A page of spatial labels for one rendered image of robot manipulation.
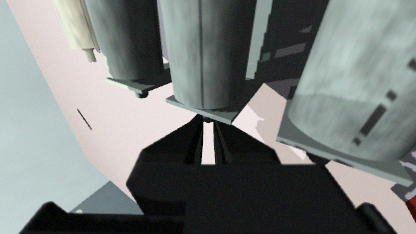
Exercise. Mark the red scrap tray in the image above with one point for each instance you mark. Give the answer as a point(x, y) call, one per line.
point(411, 205)

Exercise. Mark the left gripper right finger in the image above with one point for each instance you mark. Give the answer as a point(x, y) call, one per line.
point(238, 147)

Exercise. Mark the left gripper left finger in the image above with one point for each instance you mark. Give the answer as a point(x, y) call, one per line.
point(177, 146)

